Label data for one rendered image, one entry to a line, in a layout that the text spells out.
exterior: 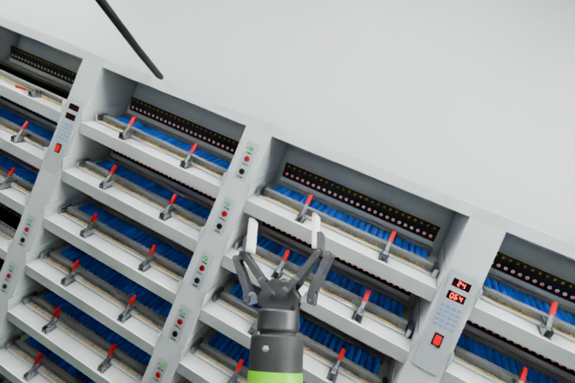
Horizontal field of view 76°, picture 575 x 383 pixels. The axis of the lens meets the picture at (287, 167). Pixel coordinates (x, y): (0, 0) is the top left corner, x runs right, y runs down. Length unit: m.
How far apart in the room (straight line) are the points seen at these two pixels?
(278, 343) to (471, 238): 0.64
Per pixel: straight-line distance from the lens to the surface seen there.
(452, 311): 1.14
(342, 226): 1.17
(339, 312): 1.16
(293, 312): 0.69
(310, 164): 1.32
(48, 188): 1.62
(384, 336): 1.17
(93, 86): 1.54
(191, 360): 1.39
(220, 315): 1.28
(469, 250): 1.12
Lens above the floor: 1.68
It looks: 2 degrees down
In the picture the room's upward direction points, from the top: 23 degrees clockwise
